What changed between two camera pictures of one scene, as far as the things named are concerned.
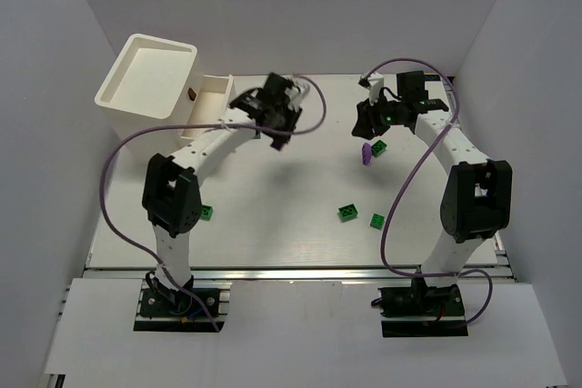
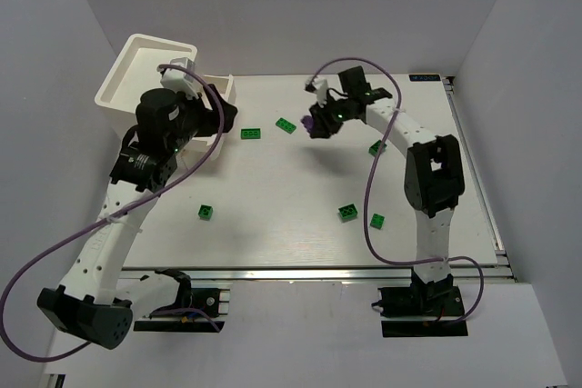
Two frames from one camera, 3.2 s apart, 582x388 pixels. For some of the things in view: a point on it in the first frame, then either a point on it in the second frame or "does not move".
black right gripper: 366,117 to 327,117
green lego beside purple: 378,147 does not move
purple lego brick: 366,154 to 307,122
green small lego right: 377,221 does not move
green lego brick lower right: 348,212 does not move
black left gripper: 282,122 to 211,111
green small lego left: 206,213 does not move
